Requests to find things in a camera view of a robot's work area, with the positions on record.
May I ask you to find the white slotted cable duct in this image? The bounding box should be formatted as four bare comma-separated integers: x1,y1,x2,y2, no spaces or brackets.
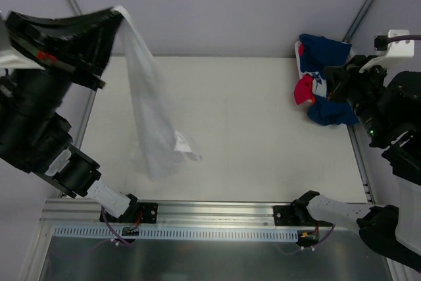
53,225,299,243

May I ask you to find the right corner aluminium post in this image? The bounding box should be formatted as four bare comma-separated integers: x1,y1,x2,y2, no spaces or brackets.
342,0,376,42

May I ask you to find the pink t shirt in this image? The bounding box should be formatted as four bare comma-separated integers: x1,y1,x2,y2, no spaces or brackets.
293,74,315,105

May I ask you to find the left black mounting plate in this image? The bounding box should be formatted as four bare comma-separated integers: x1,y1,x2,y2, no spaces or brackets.
105,201,159,224

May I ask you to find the blue t shirt pile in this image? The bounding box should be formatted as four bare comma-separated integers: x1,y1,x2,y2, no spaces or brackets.
293,34,359,126

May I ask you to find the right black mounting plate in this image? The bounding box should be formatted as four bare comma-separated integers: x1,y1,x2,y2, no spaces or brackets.
272,205,316,226

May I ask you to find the black mounting plate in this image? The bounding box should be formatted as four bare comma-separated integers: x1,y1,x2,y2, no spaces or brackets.
105,201,159,224
272,205,316,226

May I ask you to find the white t shirt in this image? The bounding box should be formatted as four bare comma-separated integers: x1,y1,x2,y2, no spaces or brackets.
111,5,202,180

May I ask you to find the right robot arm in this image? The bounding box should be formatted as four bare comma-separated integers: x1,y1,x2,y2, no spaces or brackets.
290,55,420,271

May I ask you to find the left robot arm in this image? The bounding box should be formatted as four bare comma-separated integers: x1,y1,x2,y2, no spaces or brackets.
1,8,139,223

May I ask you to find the white plastic basket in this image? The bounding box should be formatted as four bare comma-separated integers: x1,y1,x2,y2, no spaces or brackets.
294,40,303,79

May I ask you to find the aluminium front rail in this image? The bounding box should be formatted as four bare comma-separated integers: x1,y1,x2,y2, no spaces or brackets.
39,197,362,231

